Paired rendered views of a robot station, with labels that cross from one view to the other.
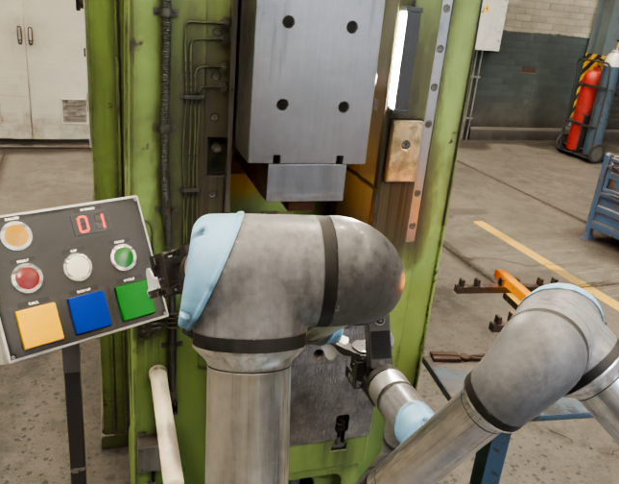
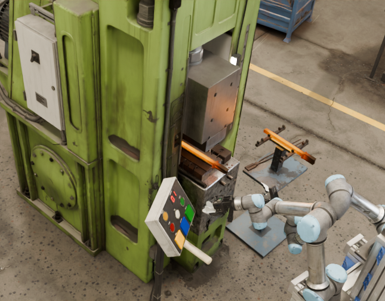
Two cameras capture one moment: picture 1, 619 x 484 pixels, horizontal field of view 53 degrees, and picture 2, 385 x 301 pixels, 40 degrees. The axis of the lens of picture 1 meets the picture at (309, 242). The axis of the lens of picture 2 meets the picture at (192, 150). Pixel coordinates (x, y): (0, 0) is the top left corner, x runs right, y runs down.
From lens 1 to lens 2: 2.27 m
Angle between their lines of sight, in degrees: 36
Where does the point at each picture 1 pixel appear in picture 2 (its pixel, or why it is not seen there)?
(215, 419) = (315, 254)
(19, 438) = (51, 272)
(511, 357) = (339, 205)
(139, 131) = (156, 147)
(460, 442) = not seen: hidden behind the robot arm
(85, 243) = (175, 204)
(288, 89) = (213, 114)
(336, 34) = (227, 89)
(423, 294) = (233, 143)
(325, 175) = (221, 133)
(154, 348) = not seen: hidden behind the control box
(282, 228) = (323, 217)
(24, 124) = not seen: outside the picture
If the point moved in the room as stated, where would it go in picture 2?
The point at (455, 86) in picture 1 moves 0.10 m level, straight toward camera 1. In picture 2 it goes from (245, 69) to (251, 77)
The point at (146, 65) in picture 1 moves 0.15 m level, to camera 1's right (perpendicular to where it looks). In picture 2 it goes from (159, 124) to (183, 117)
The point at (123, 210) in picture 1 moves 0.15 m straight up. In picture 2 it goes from (175, 185) to (177, 165)
